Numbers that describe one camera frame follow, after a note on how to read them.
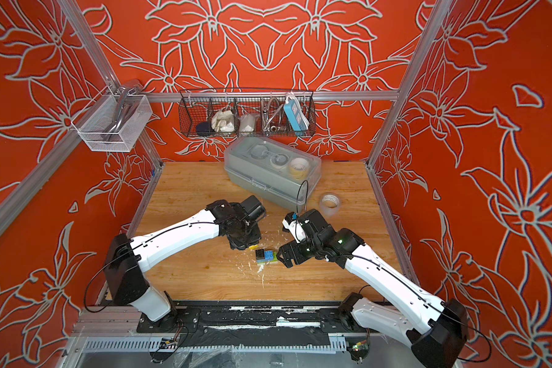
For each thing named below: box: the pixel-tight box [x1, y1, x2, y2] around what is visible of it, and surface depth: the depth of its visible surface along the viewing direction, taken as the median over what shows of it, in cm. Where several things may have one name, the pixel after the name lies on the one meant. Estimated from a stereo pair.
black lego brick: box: [255, 248, 266, 260], surface depth 82 cm
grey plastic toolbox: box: [224, 136, 322, 213], surface depth 97 cm
